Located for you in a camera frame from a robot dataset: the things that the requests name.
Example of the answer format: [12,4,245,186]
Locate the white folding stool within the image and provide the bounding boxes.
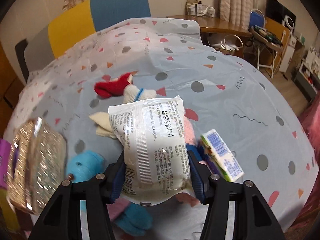
[250,26,286,79]

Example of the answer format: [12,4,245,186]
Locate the blue plush toy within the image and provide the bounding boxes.
[66,151,153,237]

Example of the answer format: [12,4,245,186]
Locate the cream rolled cloth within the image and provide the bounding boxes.
[89,112,117,139]

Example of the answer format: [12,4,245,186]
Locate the white plastic snack packet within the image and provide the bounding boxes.
[108,96,195,206]

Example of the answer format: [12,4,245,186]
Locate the low shelf with items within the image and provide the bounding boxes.
[293,47,319,102]

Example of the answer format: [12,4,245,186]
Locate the wooden desk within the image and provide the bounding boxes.
[167,15,252,45]

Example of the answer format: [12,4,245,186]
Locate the pink ruffled blanket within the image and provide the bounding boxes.
[285,100,320,240]

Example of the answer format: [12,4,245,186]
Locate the green white tissue pack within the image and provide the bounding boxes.
[201,129,244,182]

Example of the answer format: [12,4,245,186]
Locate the pink cloth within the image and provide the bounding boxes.
[107,197,131,221]

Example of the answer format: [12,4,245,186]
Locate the purple cardboard box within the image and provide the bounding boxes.
[0,139,11,189]

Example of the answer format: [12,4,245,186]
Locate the right patterned curtain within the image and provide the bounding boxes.
[219,0,254,29]

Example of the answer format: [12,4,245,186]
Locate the pink towel blue band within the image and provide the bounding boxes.
[175,116,216,206]

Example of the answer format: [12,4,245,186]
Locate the white handbag under desk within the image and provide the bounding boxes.
[208,34,244,55]

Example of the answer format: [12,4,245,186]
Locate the gold metal tin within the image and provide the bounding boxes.
[0,188,20,233]

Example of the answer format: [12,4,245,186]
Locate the white round fan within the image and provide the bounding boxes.
[282,15,295,32]

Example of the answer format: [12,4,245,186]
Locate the gold ornate tissue box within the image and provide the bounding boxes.
[7,117,67,215]

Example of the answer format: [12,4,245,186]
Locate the blue folding chair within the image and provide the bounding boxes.
[248,9,265,30]

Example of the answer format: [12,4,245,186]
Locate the red knitted sock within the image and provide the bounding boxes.
[94,73,133,99]

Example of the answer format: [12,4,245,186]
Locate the grey yellow blue sofa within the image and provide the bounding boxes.
[15,0,151,79]

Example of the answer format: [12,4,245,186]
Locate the wooden board panel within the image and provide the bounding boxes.
[259,17,290,75]

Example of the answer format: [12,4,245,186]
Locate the black monitor screen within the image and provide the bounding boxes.
[265,0,296,26]

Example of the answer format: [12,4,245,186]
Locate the white sock blue stripe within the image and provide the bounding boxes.
[123,85,157,103]

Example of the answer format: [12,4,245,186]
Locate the bottles and boxes on desk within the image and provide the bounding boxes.
[185,0,216,18]

